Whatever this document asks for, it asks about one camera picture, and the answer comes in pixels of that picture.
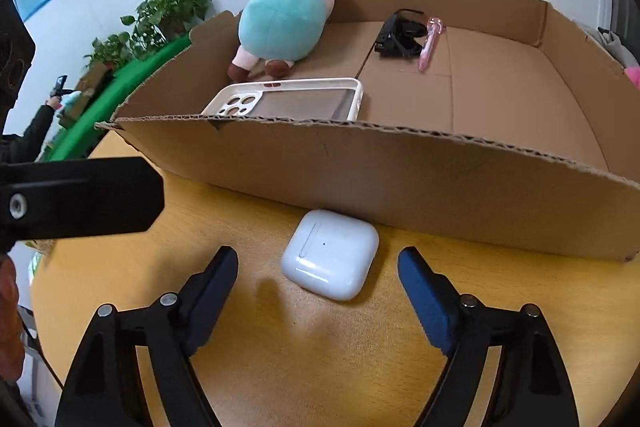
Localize white phone case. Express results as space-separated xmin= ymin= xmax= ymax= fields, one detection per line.
xmin=201 ymin=78 xmax=364 ymax=122

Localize green curved rail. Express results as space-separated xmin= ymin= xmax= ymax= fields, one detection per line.
xmin=47 ymin=31 xmax=197 ymax=164

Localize grey cloth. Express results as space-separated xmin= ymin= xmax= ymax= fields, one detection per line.
xmin=596 ymin=26 xmax=632 ymax=68

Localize white earbuds case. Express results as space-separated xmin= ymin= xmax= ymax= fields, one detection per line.
xmin=280 ymin=209 xmax=380 ymax=302

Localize pink pen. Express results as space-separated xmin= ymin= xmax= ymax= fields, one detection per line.
xmin=418 ymin=17 xmax=445 ymax=73

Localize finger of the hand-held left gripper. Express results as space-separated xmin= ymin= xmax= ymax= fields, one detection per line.
xmin=0 ymin=157 xmax=166 ymax=254

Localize black cable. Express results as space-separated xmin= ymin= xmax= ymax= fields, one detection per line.
xmin=16 ymin=304 xmax=65 ymax=392

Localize large green potted plant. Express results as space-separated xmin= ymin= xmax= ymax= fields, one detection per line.
xmin=121 ymin=0 xmax=214 ymax=58

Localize teal and pink plush toy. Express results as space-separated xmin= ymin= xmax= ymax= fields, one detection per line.
xmin=227 ymin=0 xmax=336 ymax=80

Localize brown cardboard box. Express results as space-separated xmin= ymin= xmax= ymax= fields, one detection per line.
xmin=95 ymin=0 xmax=640 ymax=264

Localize person's left hand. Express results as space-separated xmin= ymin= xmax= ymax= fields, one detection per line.
xmin=0 ymin=253 xmax=27 ymax=380

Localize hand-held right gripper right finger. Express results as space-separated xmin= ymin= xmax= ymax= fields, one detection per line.
xmin=397 ymin=247 xmax=581 ymax=427

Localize small green potted plant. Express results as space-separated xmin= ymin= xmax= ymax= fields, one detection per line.
xmin=82 ymin=32 xmax=135 ymax=74

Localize black folded glasses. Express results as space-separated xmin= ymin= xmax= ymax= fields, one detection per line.
xmin=374 ymin=8 xmax=429 ymax=60

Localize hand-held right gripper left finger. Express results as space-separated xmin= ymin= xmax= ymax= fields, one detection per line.
xmin=54 ymin=246 xmax=239 ymax=427

